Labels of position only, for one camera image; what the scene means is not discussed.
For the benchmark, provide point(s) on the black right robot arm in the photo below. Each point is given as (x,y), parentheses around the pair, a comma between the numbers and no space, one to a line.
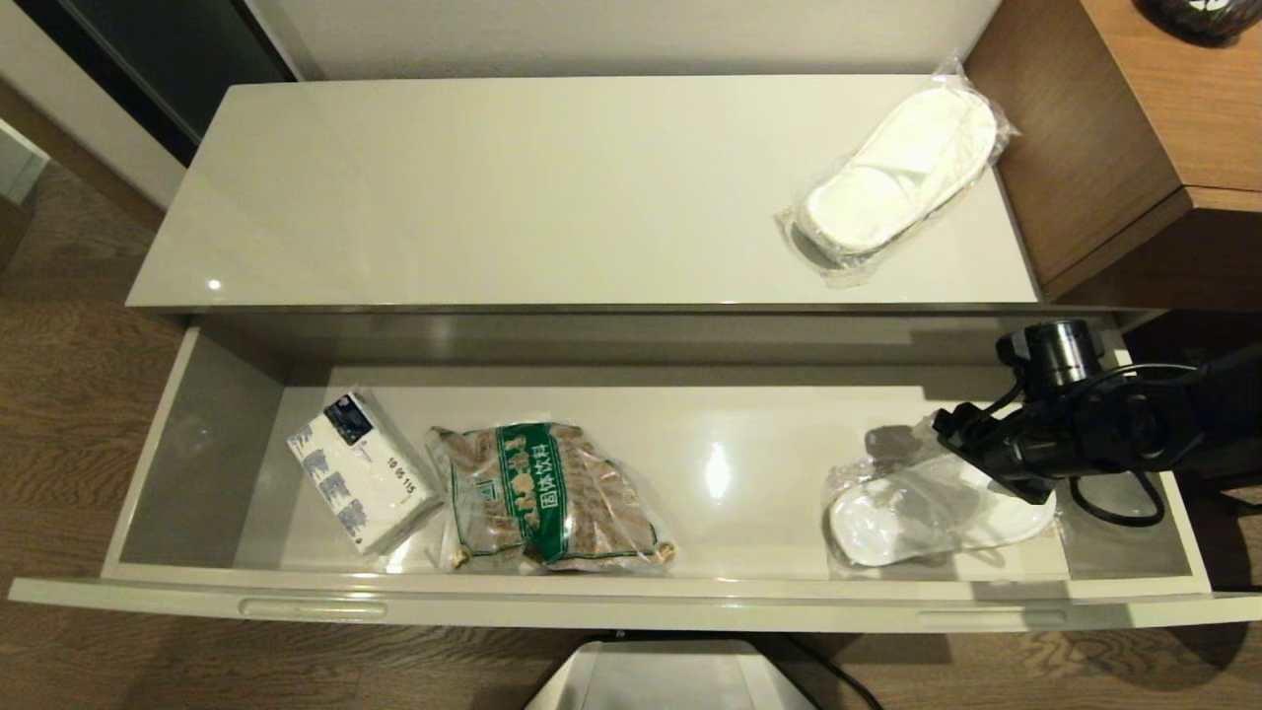
(1163,424)

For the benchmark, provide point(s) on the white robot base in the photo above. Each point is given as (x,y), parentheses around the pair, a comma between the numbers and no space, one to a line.
(670,680)

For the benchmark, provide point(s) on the green label snack bag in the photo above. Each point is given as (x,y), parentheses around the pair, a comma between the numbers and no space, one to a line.
(542,495)

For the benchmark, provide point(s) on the dark glass vase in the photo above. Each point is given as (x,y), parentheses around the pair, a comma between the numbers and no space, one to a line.
(1203,15)

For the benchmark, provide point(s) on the white blue tissue pack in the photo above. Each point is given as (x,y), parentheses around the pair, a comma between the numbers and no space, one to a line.
(360,470)

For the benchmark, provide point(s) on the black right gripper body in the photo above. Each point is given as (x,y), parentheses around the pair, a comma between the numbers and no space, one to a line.
(996,454)

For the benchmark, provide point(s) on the brown wooden desk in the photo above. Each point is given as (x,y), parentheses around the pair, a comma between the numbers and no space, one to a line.
(1070,138)

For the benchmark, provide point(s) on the dark glass door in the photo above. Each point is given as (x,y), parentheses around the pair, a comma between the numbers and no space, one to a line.
(158,54)

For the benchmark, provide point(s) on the white slipper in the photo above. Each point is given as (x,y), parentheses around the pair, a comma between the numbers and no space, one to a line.
(897,168)
(917,518)

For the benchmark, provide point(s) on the white cabinet drawer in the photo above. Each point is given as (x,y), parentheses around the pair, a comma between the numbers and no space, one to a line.
(690,503)

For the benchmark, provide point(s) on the pale grey panel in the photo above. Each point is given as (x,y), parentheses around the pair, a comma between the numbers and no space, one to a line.
(20,163)

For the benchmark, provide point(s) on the glossy grey cabinet top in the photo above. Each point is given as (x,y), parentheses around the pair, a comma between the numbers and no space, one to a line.
(542,192)

